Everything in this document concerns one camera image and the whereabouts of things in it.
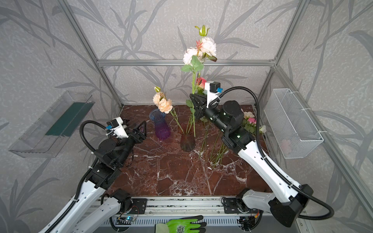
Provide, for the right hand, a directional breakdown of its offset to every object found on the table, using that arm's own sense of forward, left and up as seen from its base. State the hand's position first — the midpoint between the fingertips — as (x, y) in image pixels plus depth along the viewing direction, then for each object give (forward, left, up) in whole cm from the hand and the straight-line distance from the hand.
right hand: (191, 94), depth 58 cm
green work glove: (-40, +6, -47) cm, 62 cm away
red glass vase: (+1, +4, -40) cm, 40 cm away
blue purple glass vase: (+15, +23, -46) cm, 53 cm away
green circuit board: (-38, +34, -48) cm, 70 cm away
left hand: (-4, +23, -14) cm, 27 cm away
